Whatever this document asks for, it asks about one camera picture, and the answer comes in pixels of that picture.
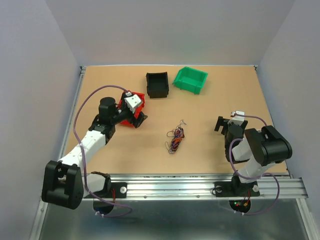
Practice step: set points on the aluminium left side rail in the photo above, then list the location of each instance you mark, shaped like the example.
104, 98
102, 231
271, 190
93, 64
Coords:
42, 206

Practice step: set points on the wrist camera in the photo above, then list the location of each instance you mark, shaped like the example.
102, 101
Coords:
132, 100
237, 118

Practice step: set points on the aluminium front rail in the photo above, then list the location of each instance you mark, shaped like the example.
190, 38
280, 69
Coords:
152, 187

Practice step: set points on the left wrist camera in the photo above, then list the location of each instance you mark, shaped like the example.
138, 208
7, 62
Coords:
132, 100

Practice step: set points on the red plastic bin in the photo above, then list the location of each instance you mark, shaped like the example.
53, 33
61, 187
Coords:
122, 104

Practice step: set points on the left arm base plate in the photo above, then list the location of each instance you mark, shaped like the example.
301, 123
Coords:
115, 190

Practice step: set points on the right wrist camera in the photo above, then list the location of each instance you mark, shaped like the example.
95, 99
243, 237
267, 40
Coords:
237, 118

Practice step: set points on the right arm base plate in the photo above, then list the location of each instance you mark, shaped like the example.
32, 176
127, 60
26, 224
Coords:
229, 189

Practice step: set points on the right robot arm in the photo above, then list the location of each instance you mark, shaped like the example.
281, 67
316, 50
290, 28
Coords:
258, 149

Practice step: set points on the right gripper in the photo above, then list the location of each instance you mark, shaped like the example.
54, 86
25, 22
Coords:
221, 121

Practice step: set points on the aluminium rail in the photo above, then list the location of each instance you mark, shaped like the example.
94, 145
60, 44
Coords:
152, 187
42, 206

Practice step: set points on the green plastic bin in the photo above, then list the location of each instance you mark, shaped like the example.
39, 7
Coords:
190, 79

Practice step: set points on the black plastic bin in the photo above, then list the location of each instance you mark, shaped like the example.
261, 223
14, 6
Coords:
157, 85

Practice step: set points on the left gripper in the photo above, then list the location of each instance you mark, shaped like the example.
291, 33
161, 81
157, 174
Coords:
140, 117

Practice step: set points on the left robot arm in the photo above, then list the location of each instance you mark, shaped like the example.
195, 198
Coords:
66, 181

